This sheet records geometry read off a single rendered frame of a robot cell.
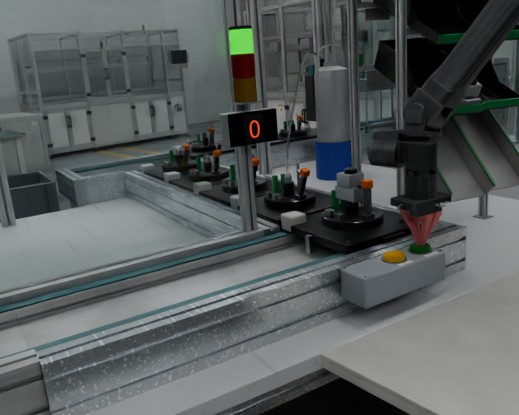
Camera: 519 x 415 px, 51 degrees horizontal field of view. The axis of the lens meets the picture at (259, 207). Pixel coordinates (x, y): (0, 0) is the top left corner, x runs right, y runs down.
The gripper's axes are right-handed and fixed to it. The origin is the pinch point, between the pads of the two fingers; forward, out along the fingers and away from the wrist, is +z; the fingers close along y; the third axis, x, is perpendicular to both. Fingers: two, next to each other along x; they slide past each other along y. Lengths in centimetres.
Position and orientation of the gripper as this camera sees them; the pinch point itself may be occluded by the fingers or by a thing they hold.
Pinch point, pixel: (420, 241)
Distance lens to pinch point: 109.9
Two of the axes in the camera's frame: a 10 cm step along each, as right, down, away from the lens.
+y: -8.5, 1.9, -4.9
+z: 0.7, 9.6, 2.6
